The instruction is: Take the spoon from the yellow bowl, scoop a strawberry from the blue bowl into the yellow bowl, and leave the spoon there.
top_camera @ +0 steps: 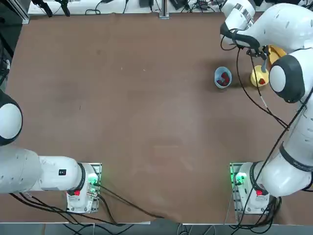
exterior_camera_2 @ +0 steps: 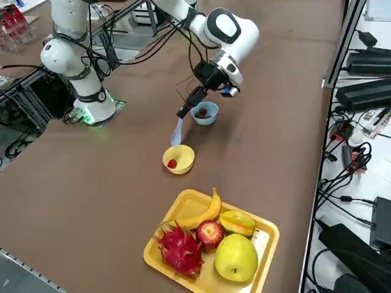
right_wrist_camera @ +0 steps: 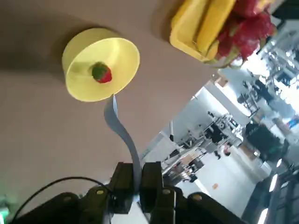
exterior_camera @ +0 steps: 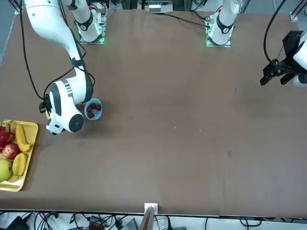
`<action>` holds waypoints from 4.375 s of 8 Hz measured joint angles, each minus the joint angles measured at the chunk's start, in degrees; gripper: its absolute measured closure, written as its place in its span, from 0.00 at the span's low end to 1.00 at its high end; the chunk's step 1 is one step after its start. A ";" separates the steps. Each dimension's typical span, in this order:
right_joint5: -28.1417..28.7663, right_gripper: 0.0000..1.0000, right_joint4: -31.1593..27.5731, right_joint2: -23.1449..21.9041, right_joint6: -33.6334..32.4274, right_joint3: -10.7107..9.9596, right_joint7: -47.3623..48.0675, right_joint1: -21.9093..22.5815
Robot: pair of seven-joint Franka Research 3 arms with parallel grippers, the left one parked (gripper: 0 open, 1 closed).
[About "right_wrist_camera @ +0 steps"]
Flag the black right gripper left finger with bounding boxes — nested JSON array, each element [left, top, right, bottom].
[[14, 162, 136, 224]]

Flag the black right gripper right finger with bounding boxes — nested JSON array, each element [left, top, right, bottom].
[[139, 161, 246, 224]]

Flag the light blue plastic spoon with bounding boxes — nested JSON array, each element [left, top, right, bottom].
[[104, 94, 143, 206]]

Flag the red strawberry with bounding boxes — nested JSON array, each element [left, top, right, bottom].
[[91, 62, 113, 84]]

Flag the yellow bowl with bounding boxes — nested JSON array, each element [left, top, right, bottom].
[[62, 28, 141, 103]]

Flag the yellow plastic tray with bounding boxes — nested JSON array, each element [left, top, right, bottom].
[[170, 0, 236, 63]]

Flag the yellow banana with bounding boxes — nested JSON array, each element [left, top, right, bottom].
[[195, 0, 236, 54]]

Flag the red dragon fruit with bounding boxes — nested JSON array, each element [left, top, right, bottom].
[[214, 13, 278, 69]]

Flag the red apple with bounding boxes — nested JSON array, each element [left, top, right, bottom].
[[232, 0, 271, 18]]

